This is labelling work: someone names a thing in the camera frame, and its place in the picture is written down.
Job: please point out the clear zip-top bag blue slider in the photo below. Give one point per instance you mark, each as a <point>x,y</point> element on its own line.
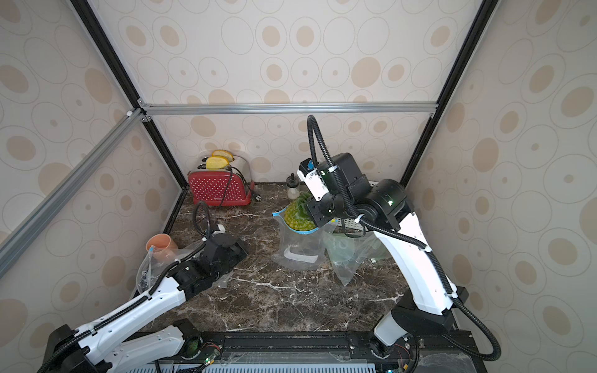
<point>163,265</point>

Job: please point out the orange plastic cup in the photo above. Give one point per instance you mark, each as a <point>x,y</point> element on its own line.
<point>162,247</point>

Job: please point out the blue-zip bag with pineapple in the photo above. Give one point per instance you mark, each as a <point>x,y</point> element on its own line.
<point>300,250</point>

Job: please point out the red toaster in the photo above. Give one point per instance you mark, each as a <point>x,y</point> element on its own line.
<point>220,188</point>

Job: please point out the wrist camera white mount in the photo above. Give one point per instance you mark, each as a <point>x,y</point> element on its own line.
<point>312,178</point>
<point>220,229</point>

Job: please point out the black frame post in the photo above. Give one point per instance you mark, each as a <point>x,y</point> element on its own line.
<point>472,39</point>
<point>84,10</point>

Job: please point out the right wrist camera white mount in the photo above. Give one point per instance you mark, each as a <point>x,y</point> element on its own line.
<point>312,178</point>

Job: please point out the rear yellow toast slice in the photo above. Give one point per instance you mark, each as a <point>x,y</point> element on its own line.
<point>224,154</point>

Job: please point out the green-zip bag with pineapple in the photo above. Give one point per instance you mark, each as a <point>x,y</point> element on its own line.
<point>348,254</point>

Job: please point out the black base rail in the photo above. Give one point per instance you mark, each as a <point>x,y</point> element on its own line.
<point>311,352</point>

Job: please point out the front yellow toast slice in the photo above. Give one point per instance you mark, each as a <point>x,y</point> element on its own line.
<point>216,162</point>

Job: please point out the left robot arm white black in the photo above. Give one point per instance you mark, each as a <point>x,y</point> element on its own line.
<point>108,344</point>

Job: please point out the small bottle black cap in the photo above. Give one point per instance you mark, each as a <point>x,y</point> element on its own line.
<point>293,184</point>

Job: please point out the right black frame post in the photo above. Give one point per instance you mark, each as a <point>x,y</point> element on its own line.
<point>472,39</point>

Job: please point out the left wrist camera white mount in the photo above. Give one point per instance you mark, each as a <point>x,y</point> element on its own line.
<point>220,229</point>

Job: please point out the white perforated plastic basket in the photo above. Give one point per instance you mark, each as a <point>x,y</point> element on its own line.
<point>352,226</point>

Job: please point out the left black frame post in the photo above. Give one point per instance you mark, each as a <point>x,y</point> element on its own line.
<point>84,10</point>

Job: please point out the yellow toast slice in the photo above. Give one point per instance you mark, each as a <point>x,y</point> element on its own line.
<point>224,154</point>
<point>216,162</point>

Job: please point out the horizontal aluminium frame bar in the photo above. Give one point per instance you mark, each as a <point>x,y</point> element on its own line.
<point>279,109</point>

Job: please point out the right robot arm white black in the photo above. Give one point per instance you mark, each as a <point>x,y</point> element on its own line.
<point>427,307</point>

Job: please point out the left diagonal aluminium frame bar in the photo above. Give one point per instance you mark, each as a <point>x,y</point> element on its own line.
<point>22,238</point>

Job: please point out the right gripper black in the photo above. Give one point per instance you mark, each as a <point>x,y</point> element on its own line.
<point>319,213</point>

